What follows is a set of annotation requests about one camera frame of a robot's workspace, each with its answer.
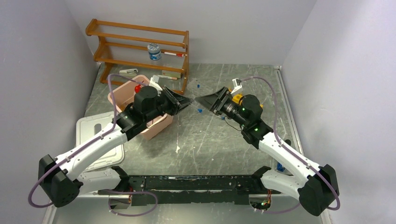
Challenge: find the orange white marker pen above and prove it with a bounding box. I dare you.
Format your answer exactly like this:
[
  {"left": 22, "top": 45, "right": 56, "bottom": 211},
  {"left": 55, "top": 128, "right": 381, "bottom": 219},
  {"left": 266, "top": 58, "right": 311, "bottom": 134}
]
[{"left": 158, "top": 75, "right": 177, "bottom": 80}]

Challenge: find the red white marker pen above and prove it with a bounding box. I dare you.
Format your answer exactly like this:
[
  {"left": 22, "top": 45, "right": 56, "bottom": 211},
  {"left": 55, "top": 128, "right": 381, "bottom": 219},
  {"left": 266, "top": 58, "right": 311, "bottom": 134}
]
[{"left": 164, "top": 52, "right": 185, "bottom": 57}]

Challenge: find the green small box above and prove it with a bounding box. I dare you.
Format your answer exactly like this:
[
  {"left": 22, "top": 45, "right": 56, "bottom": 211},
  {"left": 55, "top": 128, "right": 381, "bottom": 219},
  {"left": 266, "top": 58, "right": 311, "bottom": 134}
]
[{"left": 162, "top": 70, "right": 182, "bottom": 78}]

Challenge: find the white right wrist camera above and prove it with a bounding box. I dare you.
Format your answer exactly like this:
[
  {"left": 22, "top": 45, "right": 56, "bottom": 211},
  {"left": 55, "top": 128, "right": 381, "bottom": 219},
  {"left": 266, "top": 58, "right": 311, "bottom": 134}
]
[{"left": 231, "top": 78, "right": 243, "bottom": 96}]

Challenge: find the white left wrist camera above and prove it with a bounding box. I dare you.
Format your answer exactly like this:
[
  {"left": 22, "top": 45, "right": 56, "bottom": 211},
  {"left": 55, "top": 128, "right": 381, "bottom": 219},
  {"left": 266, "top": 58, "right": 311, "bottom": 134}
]
[{"left": 149, "top": 75, "right": 163, "bottom": 92}]

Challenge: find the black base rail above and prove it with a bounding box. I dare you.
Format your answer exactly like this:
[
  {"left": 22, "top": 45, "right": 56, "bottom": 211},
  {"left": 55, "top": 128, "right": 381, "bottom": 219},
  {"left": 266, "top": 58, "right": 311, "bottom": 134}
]
[{"left": 98, "top": 166, "right": 271, "bottom": 206}]

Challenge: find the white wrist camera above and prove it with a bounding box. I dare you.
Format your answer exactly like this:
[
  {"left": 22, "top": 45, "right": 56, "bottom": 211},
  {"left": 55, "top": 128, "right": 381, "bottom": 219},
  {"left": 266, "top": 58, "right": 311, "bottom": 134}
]
[
  {"left": 149, "top": 75, "right": 163, "bottom": 92},
  {"left": 231, "top": 78, "right": 243, "bottom": 96}
]

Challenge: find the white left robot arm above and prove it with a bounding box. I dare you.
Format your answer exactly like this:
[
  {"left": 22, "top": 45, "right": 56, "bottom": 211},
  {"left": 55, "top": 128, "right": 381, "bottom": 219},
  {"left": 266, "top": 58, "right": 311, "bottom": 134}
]
[{"left": 38, "top": 86, "right": 193, "bottom": 208}]

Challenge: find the wooden shelf rack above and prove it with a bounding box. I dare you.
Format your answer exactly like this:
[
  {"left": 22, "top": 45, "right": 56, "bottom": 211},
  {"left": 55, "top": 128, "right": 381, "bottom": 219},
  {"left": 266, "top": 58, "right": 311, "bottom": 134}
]
[{"left": 85, "top": 19, "right": 190, "bottom": 94}]

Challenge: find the white tub lid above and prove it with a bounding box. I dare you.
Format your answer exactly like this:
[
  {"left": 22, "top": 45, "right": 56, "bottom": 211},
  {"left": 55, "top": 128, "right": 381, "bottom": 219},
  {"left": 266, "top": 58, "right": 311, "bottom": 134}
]
[{"left": 76, "top": 111, "right": 125, "bottom": 173}]

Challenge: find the pink plastic tub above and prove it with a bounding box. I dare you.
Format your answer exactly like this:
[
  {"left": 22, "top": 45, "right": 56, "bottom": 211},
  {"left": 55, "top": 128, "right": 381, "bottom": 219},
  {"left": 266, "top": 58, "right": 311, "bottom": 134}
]
[{"left": 113, "top": 75, "right": 173, "bottom": 140}]

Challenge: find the blue white jar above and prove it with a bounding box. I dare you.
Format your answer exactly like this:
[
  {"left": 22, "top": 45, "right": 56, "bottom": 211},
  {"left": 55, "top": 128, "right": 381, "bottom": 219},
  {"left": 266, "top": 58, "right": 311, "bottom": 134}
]
[{"left": 147, "top": 43, "right": 162, "bottom": 61}]

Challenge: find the yellow test tube rack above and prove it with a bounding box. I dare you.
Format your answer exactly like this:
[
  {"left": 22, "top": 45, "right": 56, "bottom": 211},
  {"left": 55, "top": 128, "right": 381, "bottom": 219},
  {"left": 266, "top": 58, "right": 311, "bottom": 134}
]
[{"left": 231, "top": 88, "right": 244, "bottom": 105}]

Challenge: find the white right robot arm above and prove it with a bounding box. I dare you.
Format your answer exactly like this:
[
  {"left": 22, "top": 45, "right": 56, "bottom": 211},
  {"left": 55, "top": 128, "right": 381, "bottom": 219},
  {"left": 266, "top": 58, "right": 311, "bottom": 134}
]
[{"left": 195, "top": 87, "right": 339, "bottom": 216}]

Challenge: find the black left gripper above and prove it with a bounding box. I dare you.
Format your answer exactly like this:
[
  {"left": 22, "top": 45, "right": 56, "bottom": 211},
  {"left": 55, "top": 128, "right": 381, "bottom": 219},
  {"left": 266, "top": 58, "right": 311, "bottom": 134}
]
[{"left": 144, "top": 85, "right": 193, "bottom": 122}]

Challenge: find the blue tool by wall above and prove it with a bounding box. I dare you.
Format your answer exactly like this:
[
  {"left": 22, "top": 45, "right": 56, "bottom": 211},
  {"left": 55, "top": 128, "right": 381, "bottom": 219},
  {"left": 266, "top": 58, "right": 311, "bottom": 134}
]
[{"left": 276, "top": 162, "right": 285, "bottom": 172}]

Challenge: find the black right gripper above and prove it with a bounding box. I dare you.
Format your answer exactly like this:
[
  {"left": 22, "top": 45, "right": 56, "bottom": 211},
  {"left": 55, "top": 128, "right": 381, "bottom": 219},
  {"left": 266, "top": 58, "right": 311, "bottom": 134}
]
[{"left": 195, "top": 86, "right": 248, "bottom": 127}]

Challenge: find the red cap squeeze bottle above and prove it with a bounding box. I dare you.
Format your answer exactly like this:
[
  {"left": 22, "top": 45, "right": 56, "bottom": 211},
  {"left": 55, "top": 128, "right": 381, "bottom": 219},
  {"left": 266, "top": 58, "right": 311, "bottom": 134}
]
[{"left": 134, "top": 82, "right": 146, "bottom": 93}]

